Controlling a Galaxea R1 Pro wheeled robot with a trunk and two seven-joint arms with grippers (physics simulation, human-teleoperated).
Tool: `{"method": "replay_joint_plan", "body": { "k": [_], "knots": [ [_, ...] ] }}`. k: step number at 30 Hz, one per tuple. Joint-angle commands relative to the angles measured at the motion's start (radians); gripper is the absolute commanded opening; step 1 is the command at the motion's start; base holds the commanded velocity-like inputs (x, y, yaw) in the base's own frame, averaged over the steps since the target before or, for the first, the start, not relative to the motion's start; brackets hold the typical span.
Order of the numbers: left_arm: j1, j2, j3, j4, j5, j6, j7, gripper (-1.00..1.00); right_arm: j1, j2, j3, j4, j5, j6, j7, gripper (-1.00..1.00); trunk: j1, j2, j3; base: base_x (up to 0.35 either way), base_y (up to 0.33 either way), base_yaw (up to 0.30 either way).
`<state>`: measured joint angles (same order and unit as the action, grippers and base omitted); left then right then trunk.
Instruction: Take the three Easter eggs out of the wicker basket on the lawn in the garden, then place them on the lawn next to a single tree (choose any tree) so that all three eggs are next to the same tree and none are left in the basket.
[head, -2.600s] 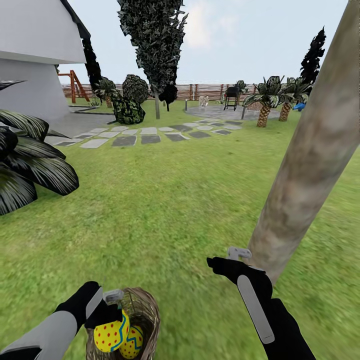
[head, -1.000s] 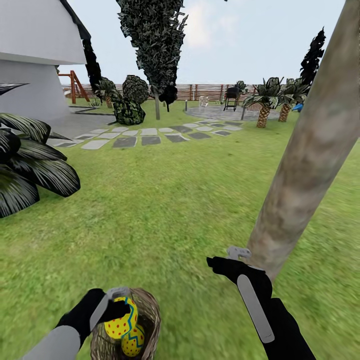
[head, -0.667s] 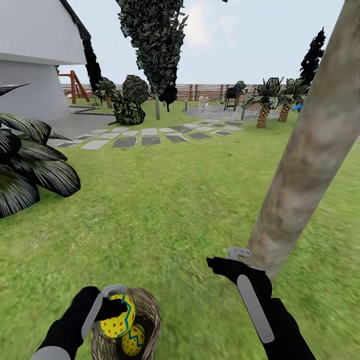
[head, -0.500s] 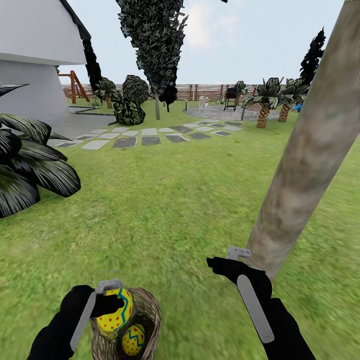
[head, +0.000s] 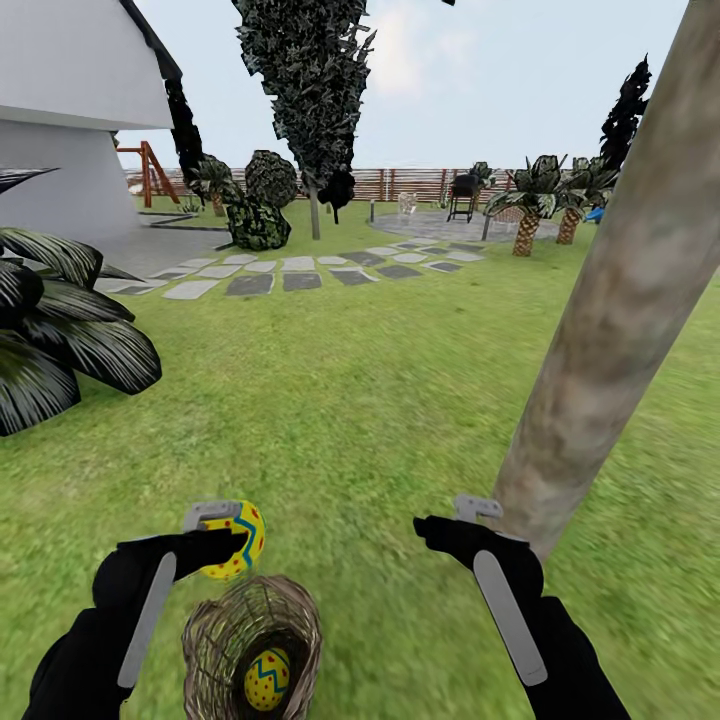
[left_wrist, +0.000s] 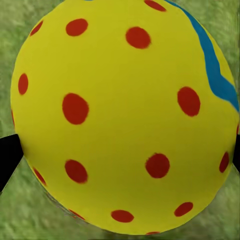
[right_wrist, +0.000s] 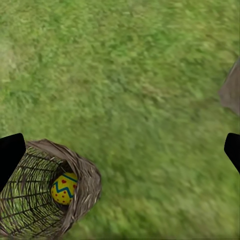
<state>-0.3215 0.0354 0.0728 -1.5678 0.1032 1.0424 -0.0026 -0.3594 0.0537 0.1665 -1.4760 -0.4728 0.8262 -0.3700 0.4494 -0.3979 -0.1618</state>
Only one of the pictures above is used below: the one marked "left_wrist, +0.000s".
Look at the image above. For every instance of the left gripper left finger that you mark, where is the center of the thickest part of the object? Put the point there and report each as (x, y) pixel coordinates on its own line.
(10, 155)

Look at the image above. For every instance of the easter egg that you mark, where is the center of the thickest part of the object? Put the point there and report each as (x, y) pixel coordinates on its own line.
(126, 112)

